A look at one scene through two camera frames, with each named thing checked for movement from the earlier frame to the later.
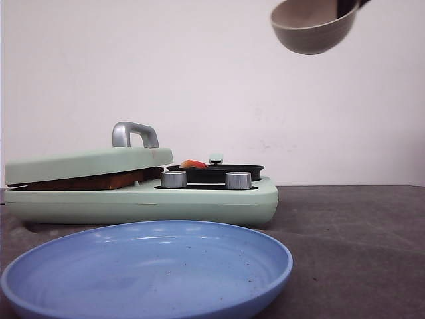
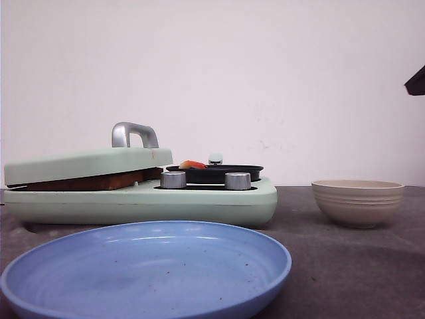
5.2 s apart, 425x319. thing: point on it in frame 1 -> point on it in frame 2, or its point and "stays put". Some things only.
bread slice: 100,181 stays put
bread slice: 150,173 stays put
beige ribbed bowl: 309,26 -> 359,203
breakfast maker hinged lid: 121,156 stays put
